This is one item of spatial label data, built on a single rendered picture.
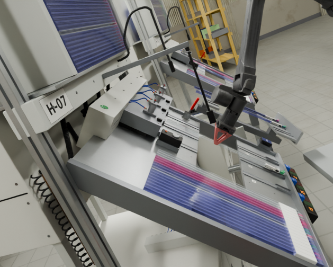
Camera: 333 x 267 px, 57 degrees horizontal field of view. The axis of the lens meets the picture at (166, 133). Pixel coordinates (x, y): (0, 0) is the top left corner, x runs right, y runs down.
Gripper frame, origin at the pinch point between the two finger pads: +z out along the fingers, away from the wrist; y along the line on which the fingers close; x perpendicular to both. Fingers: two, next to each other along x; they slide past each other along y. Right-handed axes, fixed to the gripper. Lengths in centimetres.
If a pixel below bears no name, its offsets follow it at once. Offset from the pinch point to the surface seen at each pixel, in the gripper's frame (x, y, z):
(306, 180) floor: 97, -101, 36
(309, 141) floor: 111, -162, 22
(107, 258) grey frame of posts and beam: -21, 53, 21
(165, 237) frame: -1.9, 13.4, 41.5
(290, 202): 28.7, 18.7, 1.8
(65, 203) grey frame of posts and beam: -36, 54, 10
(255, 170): 17.4, 5.8, 1.8
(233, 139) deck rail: 10.1, -18.1, 2.1
